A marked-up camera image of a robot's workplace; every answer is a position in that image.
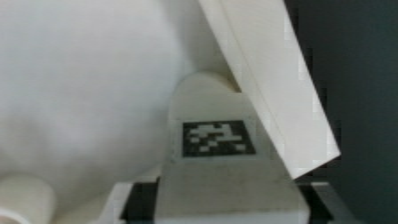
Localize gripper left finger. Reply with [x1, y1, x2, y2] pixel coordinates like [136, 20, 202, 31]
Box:
[99, 181, 157, 224]

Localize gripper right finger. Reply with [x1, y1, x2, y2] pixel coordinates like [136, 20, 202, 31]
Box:
[296, 182, 349, 224]

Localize white table leg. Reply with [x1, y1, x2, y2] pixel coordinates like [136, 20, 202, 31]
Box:
[154, 72, 310, 224]

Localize white square table top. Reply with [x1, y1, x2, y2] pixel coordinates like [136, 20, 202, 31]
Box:
[0, 0, 228, 224]

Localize white U-shaped fence frame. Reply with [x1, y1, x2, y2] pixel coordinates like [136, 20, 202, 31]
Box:
[198, 0, 340, 177]

